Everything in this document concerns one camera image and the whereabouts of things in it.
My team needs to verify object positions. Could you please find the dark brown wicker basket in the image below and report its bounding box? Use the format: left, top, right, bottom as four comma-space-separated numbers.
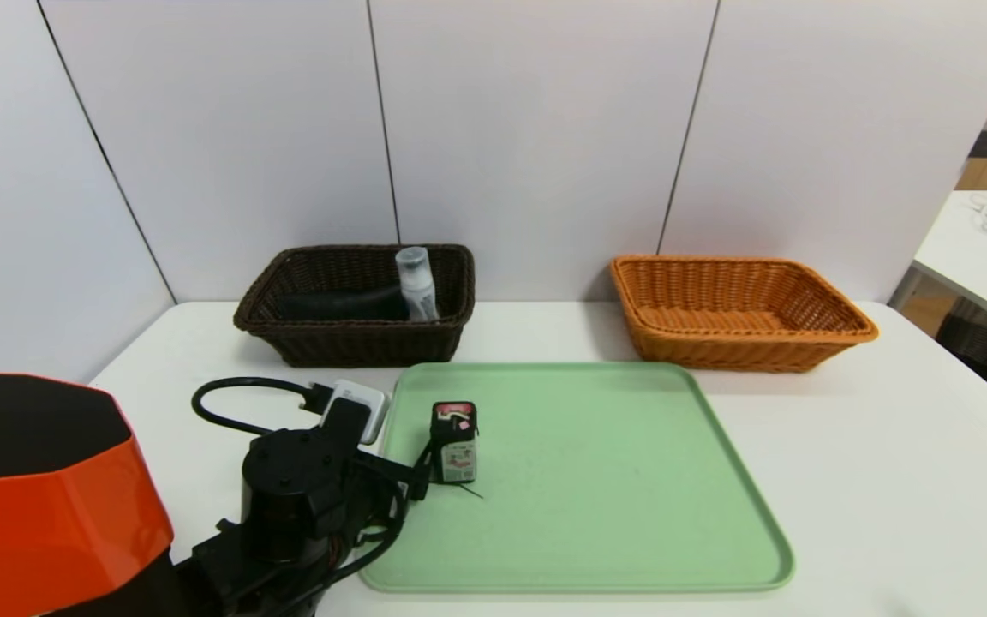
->
232, 244, 476, 370

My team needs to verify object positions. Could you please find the small black drink carton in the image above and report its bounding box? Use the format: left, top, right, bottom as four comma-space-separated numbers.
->
430, 401, 479, 485

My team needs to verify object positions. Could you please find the orange wicker basket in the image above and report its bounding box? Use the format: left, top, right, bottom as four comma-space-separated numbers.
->
611, 255, 881, 374

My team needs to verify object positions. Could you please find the thick black left camera cable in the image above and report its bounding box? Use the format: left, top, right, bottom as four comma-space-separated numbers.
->
191, 376, 333, 438

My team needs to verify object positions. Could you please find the white side table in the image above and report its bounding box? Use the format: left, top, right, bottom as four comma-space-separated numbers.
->
886, 190, 987, 337

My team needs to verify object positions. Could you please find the light green plastic tray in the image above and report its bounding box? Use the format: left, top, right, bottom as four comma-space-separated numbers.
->
356, 362, 796, 595

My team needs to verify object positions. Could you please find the black soft glasses case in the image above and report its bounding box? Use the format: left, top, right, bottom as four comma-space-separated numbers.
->
277, 286, 410, 323

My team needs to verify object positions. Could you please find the white plastic bottle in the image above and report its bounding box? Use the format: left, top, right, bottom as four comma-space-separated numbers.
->
395, 246, 441, 323

